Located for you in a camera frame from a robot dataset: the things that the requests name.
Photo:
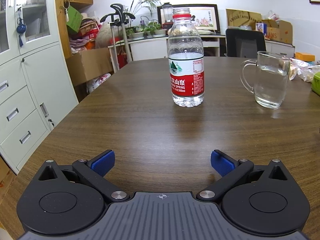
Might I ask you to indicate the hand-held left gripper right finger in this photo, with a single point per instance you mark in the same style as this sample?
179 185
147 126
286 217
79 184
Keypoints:
221 163

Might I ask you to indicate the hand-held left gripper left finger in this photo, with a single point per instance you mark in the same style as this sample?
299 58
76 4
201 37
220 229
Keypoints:
103 163

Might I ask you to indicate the clear glass mug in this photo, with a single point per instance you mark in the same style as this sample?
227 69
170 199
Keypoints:
271 82

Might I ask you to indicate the clear plastic water bottle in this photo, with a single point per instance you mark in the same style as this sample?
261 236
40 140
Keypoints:
187 62

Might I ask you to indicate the printed white sack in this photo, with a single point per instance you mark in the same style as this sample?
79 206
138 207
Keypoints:
98 83

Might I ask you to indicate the printed cardboard floor box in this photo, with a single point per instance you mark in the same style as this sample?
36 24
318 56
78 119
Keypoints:
5 177

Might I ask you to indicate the large brown cardboard box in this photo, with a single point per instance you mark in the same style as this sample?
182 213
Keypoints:
90 62

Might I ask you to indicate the red paper bag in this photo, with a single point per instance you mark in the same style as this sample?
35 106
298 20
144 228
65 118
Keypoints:
121 58

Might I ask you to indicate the white metal cabinet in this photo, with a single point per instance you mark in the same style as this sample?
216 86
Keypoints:
27 85

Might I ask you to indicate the black office chair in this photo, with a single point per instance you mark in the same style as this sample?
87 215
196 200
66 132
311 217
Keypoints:
246 43

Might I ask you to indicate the clear plastic snack bags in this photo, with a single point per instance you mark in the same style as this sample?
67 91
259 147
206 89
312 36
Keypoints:
303 70

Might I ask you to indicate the green tissue box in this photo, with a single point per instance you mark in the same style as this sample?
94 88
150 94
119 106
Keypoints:
316 82

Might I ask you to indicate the white side table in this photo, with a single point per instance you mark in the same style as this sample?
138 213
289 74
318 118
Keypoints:
147 46

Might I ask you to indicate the pile of bags and clothes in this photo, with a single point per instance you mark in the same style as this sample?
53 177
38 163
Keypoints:
86 33

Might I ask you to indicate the upturned grey office chair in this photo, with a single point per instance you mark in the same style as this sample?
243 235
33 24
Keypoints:
122 30

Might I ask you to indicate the orange flat box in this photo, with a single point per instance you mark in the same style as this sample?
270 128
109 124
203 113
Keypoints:
305 56

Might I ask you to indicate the small blue printed box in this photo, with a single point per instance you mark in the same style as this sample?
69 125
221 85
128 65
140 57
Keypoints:
260 28

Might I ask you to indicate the small potted plants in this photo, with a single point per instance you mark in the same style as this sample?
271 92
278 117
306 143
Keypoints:
152 29

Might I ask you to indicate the open brown cardboard box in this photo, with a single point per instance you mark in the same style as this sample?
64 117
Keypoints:
281 33

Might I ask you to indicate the green cardboard box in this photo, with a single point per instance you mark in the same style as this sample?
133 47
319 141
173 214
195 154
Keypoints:
74 20

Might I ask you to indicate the framed flower picture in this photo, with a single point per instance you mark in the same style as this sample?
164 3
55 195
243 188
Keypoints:
207 17

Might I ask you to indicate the flat brown cardboard sheet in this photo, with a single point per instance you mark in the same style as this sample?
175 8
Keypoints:
242 17

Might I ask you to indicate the blue tassel ornament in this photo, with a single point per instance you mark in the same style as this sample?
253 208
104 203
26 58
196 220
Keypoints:
21 28

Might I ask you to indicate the blender with dark base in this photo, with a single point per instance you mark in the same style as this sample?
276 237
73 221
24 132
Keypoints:
166 15

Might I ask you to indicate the white hanging dreamcatcher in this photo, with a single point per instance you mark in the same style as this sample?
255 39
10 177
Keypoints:
66 7

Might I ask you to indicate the tall leafy potted plant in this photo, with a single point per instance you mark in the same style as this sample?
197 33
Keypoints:
143 3

